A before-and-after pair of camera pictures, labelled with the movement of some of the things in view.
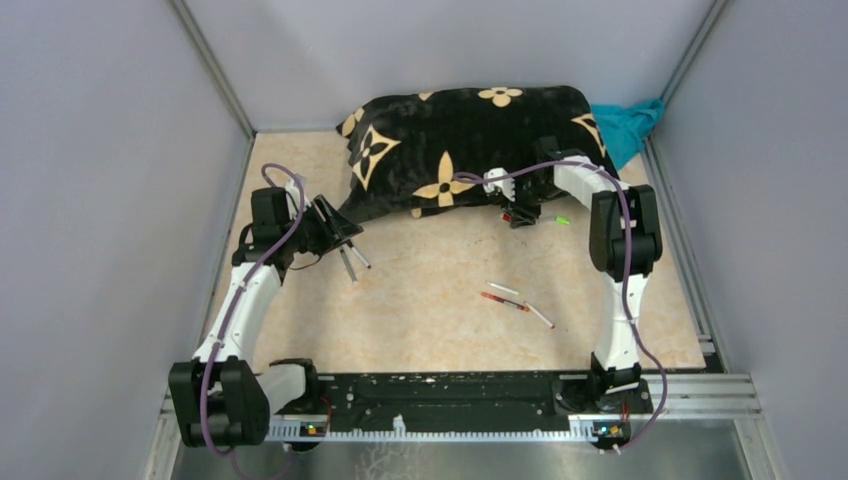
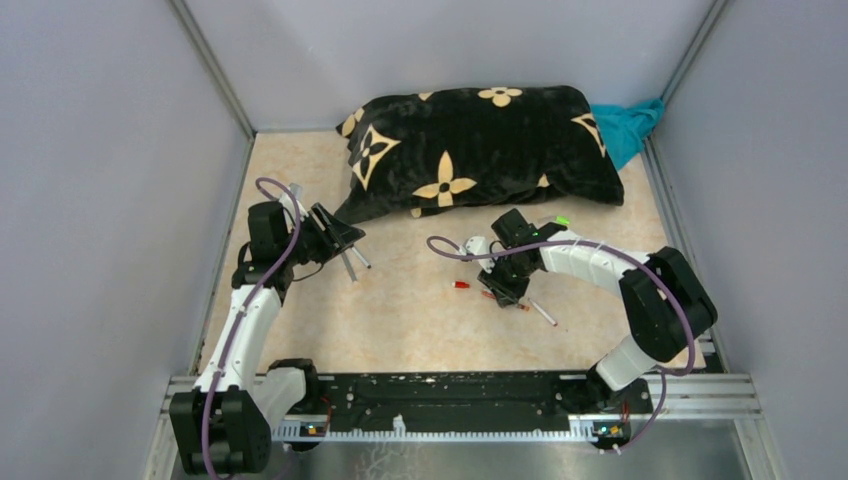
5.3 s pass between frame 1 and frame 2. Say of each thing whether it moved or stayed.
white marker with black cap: stayed
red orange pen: stayed
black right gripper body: moved
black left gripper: stayed
